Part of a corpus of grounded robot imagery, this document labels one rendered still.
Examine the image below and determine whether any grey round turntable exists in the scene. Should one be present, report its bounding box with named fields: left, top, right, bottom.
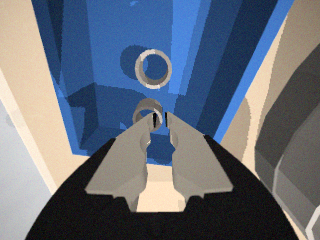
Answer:
left=254, top=43, right=320, bottom=240

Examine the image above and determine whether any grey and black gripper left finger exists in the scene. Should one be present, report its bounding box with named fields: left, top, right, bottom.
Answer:
left=24, top=112, right=157, bottom=240

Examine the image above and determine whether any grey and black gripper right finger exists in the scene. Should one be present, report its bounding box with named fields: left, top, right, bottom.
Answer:
left=165, top=111, right=299, bottom=240

